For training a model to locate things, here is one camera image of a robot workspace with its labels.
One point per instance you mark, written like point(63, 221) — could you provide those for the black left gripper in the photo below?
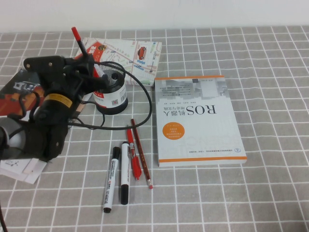
point(48, 70)

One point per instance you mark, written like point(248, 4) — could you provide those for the slim black red-capped pen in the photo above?
point(79, 43)

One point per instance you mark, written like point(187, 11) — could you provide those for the black mesh pen holder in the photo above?
point(113, 99)

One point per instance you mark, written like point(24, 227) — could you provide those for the red gel pen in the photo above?
point(135, 164)

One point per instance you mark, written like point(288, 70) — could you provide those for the brown cover brochure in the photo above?
point(83, 106)

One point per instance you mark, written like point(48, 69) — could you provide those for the map cover book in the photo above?
point(135, 58)

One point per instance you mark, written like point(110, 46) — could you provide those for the dark red pencil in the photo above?
point(142, 157)

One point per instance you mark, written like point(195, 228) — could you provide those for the white marker black cap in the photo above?
point(125, 169)

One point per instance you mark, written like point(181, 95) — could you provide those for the white marker printed label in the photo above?
point(111, 183)

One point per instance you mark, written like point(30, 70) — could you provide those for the white paper booklet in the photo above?
point(31, 174)

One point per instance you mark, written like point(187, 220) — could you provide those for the white orange ROS book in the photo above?
point(198, 135)

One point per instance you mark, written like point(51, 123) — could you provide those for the grey checked tablecloth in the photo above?
point(265, 120)

